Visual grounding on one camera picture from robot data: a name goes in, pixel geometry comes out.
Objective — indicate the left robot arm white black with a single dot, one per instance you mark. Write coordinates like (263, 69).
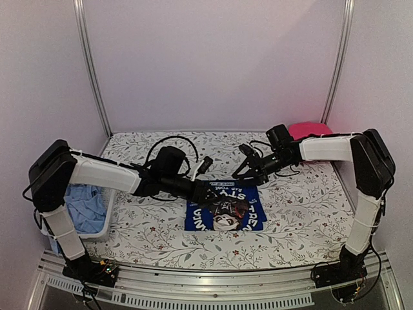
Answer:
(65, 186)

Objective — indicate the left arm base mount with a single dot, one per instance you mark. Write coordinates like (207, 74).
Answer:
(103, 273)

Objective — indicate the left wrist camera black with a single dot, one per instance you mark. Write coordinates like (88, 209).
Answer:
(168, 161)

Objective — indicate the floral table mat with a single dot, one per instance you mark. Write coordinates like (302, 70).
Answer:
(308, 215)

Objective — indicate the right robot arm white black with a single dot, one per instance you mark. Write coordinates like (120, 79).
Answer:
(374, 170)

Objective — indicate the aluminium corner post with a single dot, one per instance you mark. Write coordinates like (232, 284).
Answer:
(340, 59)
(79, 10)

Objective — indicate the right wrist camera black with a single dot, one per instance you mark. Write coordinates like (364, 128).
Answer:
(279, 137)

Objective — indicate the light blue shirt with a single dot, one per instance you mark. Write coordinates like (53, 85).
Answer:
(85, 206)

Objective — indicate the right aluminium corner post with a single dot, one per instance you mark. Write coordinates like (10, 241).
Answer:
(340, 59)

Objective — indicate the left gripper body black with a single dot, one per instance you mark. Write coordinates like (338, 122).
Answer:
(170, 186)

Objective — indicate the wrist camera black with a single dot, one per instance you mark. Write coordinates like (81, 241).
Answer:
(279, 137)
(168, 161)

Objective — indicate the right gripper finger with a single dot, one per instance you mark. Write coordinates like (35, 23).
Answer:
(254, 179)
(247, 169)

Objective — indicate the white plastic laundry basket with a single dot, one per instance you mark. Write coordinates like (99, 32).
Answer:
(106, 219)

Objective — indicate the left aluminium corner post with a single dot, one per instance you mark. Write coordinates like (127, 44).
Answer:
(79, 10)

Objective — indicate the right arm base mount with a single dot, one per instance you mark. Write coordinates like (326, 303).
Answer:
(325, 274)

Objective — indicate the aluminium front rail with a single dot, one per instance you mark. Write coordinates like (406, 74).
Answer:
(148, 287)

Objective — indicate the folded pink garment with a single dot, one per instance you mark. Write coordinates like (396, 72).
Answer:
(306, 129)

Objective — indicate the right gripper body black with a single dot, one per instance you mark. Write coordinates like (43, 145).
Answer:
(272, 165)

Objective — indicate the blue printed t-shirt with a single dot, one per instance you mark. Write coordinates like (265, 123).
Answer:
(234, 207)

